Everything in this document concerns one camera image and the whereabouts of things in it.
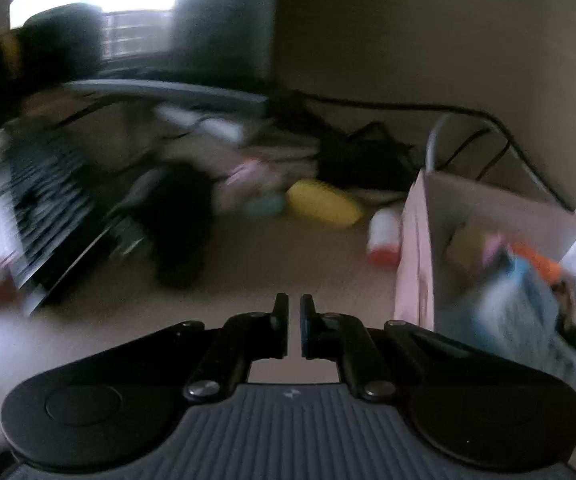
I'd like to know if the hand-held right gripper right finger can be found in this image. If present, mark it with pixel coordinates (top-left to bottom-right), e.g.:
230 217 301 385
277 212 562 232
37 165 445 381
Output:
299 294 475 402

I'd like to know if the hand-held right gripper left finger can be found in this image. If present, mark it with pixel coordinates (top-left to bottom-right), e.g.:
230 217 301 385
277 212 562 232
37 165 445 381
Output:
112 292 290 404

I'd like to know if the small white red bottle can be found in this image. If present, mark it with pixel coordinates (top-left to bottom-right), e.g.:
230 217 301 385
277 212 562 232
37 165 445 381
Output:
365 207 402 268

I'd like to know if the colourful small ball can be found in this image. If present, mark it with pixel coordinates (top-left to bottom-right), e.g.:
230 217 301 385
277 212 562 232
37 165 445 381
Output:
220 159 285 220

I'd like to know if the pink cardboard box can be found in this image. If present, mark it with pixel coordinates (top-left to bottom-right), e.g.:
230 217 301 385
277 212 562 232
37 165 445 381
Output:
392 169 576 376

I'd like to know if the black plush toy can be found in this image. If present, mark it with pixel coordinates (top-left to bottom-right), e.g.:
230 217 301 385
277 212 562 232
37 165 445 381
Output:
150 161 215 290

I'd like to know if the blue white snack packet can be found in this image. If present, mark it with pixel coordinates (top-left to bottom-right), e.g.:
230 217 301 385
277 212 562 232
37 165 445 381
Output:
437 255 576 378

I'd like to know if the orange plastic toy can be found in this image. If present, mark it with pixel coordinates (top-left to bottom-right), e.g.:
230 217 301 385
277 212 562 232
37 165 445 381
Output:
509 241 565 282

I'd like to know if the small red dark figure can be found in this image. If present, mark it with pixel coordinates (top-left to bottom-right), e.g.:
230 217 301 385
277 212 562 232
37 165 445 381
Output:
552 279 576 343

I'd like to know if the wooden desktop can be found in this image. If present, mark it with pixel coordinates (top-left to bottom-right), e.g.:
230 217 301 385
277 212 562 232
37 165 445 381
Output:
0 95 576 396

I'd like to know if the yellow corn toy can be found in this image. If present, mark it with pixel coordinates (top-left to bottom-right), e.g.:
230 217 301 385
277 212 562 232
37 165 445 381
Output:
286 179 365 231

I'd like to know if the black power adapter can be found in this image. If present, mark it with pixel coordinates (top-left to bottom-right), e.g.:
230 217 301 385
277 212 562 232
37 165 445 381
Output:
317 132 415 192

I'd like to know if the black keyboard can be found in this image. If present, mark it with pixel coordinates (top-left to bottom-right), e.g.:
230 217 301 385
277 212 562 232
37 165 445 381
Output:
0 132 161 313

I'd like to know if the computer monitor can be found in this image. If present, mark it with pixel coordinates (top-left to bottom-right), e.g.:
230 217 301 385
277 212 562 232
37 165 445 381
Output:
7 0 281 108

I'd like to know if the black round appliance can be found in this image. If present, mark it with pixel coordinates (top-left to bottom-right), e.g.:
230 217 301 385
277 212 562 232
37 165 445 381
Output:
0 4 105 98

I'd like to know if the white cable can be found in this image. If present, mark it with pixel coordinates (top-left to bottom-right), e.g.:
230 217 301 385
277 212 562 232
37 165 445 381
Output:
424 111 471 173

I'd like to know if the black cable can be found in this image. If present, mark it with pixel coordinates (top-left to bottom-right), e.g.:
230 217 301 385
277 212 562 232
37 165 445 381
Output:
273 89 576 211

